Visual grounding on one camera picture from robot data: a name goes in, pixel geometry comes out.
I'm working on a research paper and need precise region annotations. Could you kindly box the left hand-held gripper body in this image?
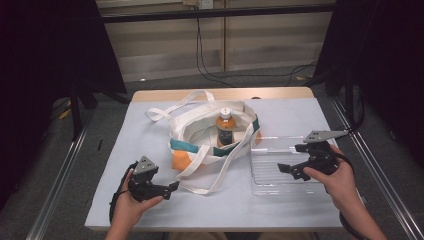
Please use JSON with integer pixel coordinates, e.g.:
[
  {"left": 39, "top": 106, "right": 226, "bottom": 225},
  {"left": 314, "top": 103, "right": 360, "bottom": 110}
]
[{"left": 128, "top": 155, "right": 172, "bottom": 203}]

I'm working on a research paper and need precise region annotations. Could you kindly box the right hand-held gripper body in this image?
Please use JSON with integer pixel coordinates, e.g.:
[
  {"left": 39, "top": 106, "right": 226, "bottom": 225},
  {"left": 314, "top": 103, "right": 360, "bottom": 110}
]
[{"left": 291, "top": 130, "right": 349, "bottom": 176}]

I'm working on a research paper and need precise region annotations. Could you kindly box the clear plastic tray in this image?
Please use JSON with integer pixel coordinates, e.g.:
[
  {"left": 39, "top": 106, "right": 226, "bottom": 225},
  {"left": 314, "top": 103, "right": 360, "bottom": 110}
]
[{"left": 249, "top": 134, "right": 338, "bottom": 197}]

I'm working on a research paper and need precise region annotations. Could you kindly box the white canvas tote bag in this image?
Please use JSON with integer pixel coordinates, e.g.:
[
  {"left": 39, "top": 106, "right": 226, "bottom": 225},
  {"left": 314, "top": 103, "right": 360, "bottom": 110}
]
[{"left": 144, "top": 89, "right": 263, "bottom": 196}]

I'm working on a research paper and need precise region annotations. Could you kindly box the orange drink bottle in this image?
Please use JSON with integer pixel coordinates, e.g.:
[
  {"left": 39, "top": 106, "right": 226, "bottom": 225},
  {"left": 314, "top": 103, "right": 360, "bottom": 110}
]
[{"left": 215, "top": 107, "right": 237, "bottom": 148}]

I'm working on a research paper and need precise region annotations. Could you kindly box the person's left hand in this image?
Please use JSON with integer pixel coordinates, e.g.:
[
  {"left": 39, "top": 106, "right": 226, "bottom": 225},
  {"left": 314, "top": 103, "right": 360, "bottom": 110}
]
[{"left": 113, "top": 171, "right": 164, "bottom": 231}]

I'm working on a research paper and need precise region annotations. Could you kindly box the person's right hand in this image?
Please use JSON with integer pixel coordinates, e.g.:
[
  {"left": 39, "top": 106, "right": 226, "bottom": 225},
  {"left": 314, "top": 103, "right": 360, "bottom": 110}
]
[{"left": 303, "top": 144, "right": 359, "bottom": 211}]

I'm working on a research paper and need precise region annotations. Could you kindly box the white table mat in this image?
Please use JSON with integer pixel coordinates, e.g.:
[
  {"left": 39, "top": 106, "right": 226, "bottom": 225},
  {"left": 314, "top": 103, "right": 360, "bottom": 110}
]
[{"left": 84, "top": 98, "right": 345, "bottom": 232}]

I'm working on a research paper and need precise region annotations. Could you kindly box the black curtain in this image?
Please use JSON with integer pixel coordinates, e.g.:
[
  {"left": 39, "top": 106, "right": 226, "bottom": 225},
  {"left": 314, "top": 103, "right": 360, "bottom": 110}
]
[
  {"left": 0, "top": 0, "right": 128, "bottom": 212},
  {"left": 312, "top": 0, "right": 424, "bottom": 169}
]

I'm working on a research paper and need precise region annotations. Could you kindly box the black horizontal bar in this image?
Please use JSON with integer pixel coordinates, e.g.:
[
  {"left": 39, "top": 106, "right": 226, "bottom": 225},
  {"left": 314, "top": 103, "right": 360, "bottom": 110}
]
[{"left": 100, "top": 3, "right": 337, "bottom": 24}]

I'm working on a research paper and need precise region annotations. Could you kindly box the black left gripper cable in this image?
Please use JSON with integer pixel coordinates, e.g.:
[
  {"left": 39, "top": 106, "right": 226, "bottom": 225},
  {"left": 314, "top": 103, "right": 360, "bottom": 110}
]
[{"left": 108, "top": 161, "right": 138, "bottom": 224}]

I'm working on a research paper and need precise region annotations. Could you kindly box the metal floor rail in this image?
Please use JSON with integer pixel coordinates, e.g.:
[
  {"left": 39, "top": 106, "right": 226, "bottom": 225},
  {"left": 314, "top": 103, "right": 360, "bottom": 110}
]
[
  {"left": 329, "top": 96, "right": 424, "bottom": 240},
  {"left": 25, "top": 109, "right": 95, "bottom": 240}
]

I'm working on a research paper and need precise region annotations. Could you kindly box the black floor cable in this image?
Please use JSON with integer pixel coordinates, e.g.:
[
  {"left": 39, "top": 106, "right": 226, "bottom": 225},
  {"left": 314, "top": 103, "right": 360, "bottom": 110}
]
[{"left": 233, "top": 60, "right": 319, "bottom": 88}]

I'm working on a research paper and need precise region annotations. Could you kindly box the black hanging cable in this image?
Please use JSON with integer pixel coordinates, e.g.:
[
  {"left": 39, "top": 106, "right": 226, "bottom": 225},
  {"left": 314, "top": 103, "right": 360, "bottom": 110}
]
[{"left": 195, "top": 16, "right": 236, "bottom": 88}]

